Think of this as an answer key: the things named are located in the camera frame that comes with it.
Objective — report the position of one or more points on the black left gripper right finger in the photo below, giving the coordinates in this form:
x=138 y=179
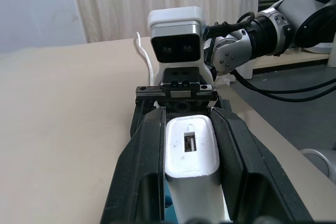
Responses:
x=252 y=171

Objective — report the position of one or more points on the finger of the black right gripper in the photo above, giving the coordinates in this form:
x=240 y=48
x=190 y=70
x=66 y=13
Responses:
x=137 y=119
x=227 y=108

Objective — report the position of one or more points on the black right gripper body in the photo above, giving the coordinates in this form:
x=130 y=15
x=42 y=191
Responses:
x=181 y=93

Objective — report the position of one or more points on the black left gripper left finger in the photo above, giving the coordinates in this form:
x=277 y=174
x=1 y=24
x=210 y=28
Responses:
x=136 y=161

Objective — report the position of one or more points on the white usb charger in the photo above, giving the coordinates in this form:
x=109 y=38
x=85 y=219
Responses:
x=193 y=161

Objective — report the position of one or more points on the white background table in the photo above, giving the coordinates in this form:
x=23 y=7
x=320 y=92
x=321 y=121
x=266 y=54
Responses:
x=296 y=60

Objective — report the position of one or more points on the white curtain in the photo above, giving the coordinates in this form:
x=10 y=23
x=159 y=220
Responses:
x=157 y=1

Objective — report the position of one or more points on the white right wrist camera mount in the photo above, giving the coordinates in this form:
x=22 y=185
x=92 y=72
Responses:
x=176 y=22

